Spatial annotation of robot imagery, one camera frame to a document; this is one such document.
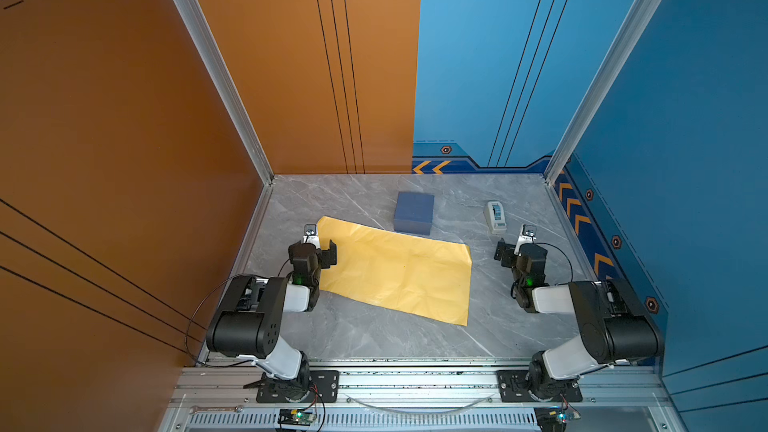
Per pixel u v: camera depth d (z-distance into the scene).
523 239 0.82
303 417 0.70
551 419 0.70
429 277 0.93
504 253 0.87
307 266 0.72
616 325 0.45
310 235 0.81
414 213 1.00
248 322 0.46
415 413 0.71
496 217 1.03
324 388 0.74
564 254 0.79
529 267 0.71
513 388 0.72
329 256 0.86
